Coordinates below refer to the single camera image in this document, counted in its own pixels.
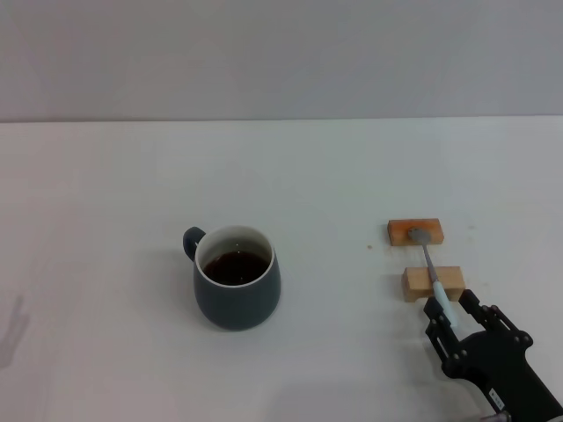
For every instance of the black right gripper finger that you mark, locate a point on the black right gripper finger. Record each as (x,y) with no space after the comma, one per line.
(497,323)
(442,338)

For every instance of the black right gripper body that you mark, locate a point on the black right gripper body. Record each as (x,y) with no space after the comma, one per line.
(497,365)

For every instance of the dark grey coffee cup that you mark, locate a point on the dark grey coffee cup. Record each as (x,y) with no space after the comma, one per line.
(237,307)

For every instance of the pale notched wooden block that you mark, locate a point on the pale notched wooden block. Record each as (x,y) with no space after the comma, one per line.
(415,283)

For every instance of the orange stained wooden block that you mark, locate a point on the orange stained wooden block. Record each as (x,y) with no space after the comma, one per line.
(398,233)

